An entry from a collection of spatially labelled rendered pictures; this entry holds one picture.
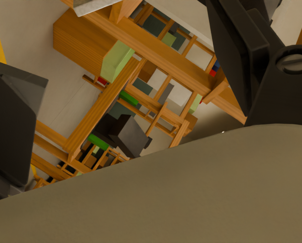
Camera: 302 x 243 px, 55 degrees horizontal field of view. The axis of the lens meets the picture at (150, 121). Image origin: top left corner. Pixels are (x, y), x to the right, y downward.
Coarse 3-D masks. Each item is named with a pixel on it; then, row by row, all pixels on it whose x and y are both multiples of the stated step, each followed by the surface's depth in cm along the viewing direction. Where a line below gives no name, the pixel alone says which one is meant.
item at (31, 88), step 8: (0, 64) 24; (0, 72) 23; (8, 72) 24; (16, 72) 24; (24, 72) 24; (8, 80) 24; (16, 80) 24; (24, 80) 24; (32, 80) 24; (40, 80) 25; (48, 80) 25; (16, 88) 24; (24, 88) 24; (32, 88) 24; (40, 88) 24; (24, 96) 25; (32, 96) 25; (40, 96) 25; (32, 104) 26; (40, 104) 26
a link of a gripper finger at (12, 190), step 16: (0, 80) 12; (0, 96) 11; (16, 96) 12; (0, 112) 11; (16, 112) 12; (32, 112) 13; (0, 128) 11; (16, 128) 12; (32, 128) 13; (0, 144) 10; (16, 144) 11; (32, 144) 12; (0, 160) 10; (16, 160) 11; (0, 176) 10; (16, 176) 11; (0, 192) 10; (16, 192) 11
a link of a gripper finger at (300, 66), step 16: (288, 48) 8; (272, 64) 7; (288, 64) 7; (272, 80) 7; (288, 80) 7; (256, 96) 7; (272, 96) 7; (288, 96) 7; (256, 112) 7; (272, 112) 6; (288, 112) 6
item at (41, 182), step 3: (36, 177) 704; (39, 177) 707; (36, 180) 742; (39, 180) 701; (42, 180) 703; (45, 180) 708; (39, 183) 698; (42, 183) 713; (45, 183) 706; (48, 183) 708; (36, 186) 694; (39, 186) 700; (42, 186) 743
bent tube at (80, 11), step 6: (78, 0) 20; (84, 0) 20; (90, 0) 19; (96, 0) 19; (102, 0) 19; (108, 0) 20; (114, 0) 20; (120, 0) 20; (78, 6) 20; (84, 6) 20; (90, 6) 20; (96, 6) 20; (102, 6) 20; (78, 12) 20; (84, 12) 20; (90, 12) 20
